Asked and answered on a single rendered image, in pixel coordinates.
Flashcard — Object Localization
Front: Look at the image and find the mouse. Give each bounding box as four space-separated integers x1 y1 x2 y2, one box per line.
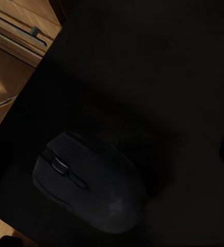
32 131 147 233

